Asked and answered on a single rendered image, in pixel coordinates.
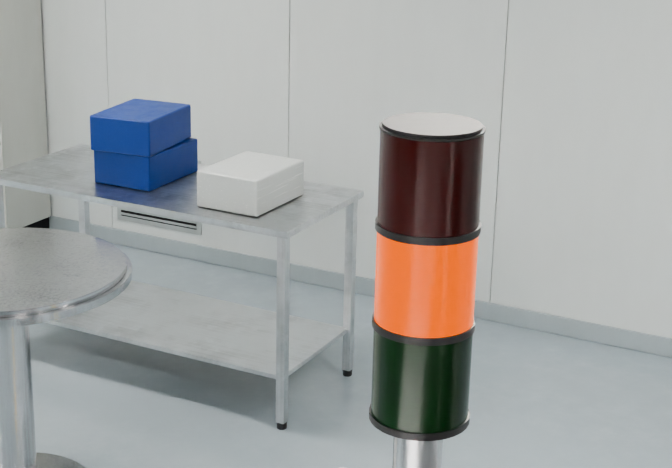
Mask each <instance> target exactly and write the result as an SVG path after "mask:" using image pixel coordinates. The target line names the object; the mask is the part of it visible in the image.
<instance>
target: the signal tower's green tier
mask: <svg viewBox="0 0 672 468"><path fill-rule="evenodd" d="M472 339H473V334H472V336H470V337H469V338H467V339H466V340H463V341H461V342H457V343H454V344H449V345H441V346H418V345H409V344H404V343H399V342H396V341H392V340H390V339H387V338H385V337H383V336H381V335H379V334H378V333H377V332H376V331H375V330H374V331H373V362H372V392H371V413H372V415H373V417H374V418H375V419H376V420H377V421H379V422H380V423H382V424H383V425H385V426H387V427H390V428H392V429H396V430H399V431H404V432H410V433H421V434H428V433H439V432H445V431H448V430H452V429H454V428H457V427H458V426H460V425H462V424H463V423H464V422H465V421H466V419H467V417H468V407H469V390H470V373H471V356H472Z"/></svg>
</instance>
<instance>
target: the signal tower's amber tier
mask: <svg viewBox="0 0 672 468"><path fill-rule="evenodd" d="M478 237H479V236H478ZM478 237H477V238H476V239H474V240H472V241H469V242H466V243H461V244H456V245H447V246H423V245H413V244H406V243H402V242H397V241H394V240H391V239H388V238H386V237H383V236H382V235H380V234H379V233H378V232H377V240H376V270H375V301H374V320H375V322H376V323H377V324H378V325H379V326H380V327H382V328H383V329H385V330H388V331H390V332H393V333H396V334H399V335H403V336H409V337H416V338H443V337H450V336H454V335H458V334H461V333H463V332H465V331H467V330H468V329H470V328H471V327H472V325H473V322H474V305H475V288H476V271H477V254H478Z"/></svg>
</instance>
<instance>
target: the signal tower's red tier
mask: <svg viewBox="0 0 672 468"><path fill-rule="evenodd" d="M483 151H484V135H483V136H480V137H478V138H474V139H470V140H464V141H455V142H426V141H415V140H408V139H403V138H398V137H394V136H391V135H388V134H386V133H384V132H382V131H381V130H380V148H379V179H378V209H377V222H378V224H379V225H380V226H382V227H383V228H385V229H387V230H389V231H392V232H395V233H398V234H402V235H407V236H414V237H424V238H445V237H455V236H461V235H465V234H468V233H471V232H473V231H475V230H476V229H477V228H478V227H479V220H480V202H481V185H482V168H483Z"/></svg>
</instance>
